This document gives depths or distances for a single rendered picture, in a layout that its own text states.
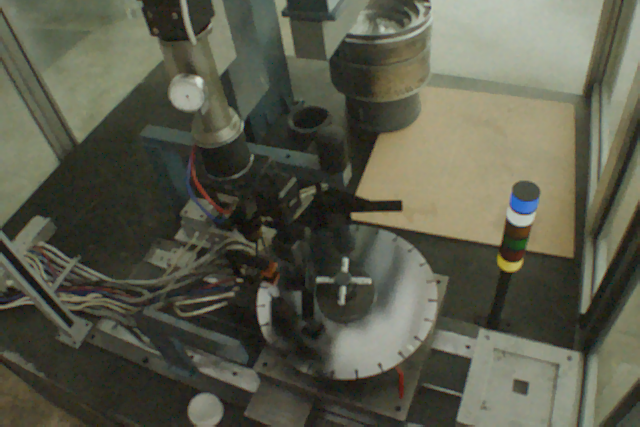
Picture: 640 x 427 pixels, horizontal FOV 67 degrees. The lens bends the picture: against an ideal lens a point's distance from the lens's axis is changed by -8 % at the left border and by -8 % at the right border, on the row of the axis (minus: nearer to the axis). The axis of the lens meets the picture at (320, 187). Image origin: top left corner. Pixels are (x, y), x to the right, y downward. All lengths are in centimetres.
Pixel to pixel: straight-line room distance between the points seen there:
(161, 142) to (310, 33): 46
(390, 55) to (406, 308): 68
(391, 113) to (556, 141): 48
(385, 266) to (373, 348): 17
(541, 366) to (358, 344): 32
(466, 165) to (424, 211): 20
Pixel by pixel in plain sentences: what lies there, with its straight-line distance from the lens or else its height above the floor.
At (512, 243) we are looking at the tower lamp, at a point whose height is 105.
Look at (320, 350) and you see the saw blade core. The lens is 92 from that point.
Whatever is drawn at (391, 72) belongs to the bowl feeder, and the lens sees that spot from 139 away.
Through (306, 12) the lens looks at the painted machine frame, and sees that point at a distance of 97.
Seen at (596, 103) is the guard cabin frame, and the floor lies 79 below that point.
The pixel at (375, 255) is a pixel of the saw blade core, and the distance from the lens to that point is 101.
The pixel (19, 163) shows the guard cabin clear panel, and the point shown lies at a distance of 183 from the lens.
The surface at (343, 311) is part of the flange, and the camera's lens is 94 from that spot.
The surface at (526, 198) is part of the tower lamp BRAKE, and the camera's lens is 84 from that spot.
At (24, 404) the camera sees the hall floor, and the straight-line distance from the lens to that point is 235.
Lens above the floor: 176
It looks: 45 degrees down
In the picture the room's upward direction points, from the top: 10 degrees counter-clockwise
